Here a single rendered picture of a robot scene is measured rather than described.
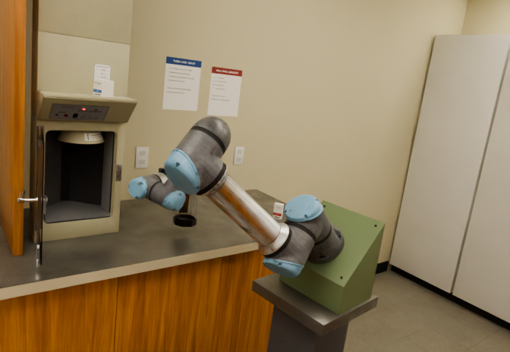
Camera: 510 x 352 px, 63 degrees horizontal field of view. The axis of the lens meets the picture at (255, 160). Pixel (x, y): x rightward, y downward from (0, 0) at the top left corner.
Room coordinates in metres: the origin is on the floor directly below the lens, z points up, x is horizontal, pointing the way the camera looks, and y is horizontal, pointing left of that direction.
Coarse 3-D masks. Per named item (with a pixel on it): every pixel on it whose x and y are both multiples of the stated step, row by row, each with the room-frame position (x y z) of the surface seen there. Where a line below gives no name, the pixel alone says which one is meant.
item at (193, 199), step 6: (186, 198) 1.67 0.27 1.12; (192, 198) 1.68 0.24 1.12; (186, 204) 1.67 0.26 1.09; (192, 204) 1.68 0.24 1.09; (180, 210) 1.67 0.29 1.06; (186, 210) 1.67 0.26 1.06; (192, 210) 1.68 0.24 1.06; (180, 216) 1.67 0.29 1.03; (186, 216) 1.66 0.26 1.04; (192, 216) 1.68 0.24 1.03
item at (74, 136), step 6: (60, 132) 1.59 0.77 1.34; (66, 132) 1.56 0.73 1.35; (72, 132) 1.56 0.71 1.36; (78, 132) 1.56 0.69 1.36; (84, 132) 1.57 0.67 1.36; (90, 132) 1.59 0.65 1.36; (96, 132) 1.61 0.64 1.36; (60, 138) 1.56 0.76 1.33; (66, 138) 1.55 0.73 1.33; (72, 138) 1.55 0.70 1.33; (78, 138) 1.55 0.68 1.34; (84, 138) 1.56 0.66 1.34; (90, 138) 1.58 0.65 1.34; (96, 138) 1.60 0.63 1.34; (102, 138) 1.64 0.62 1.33
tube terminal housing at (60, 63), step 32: (32, 32) 1.52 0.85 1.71; (32, 64) 1.51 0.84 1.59; (64, 64) 1.49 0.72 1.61; (128, 64) 1.64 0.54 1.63; (32, 96) 1.50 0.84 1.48; (32, 128) 1.50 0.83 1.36; (64, 128) 1.50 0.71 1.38; (96, 128) 1.57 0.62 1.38; (32, 160) 1.49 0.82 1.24; (32, 192) 1.48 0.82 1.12; (32, 224) 1.47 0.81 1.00; (64, 224) 1.50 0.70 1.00; (96, 224) 1.58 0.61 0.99
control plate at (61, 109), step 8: (56, 104) 1.39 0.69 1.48; (64, 104) 1.41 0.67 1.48; (56, 112) 1.42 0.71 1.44; (64, 112) 1.44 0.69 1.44; (72, 112) 1.45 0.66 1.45; (80, 112) 1.47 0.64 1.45; (88, 112) 1.49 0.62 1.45; (96, 112) 1.50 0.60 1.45; (104, 112) 1.52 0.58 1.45; (96, 120) 1.53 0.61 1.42
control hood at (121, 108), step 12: (48, 96) 1.36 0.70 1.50; (60, 96) 1.38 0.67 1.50; (72, 96) 1.40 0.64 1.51; (84, 96) 1.43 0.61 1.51; (96, 96) 1.48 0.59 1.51; (120, 96) 1.60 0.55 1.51; (36, 108) 1.44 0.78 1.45; (48, 108) 1.40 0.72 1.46; (120, 108) 1.54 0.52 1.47; (132, 108) 1.56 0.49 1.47; (60, 120) 1.47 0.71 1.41; (72, 120) 1.49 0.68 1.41; (84, 120) 1.51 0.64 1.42; (108, 120) 1.56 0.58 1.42; (120, 120) 1.59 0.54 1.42
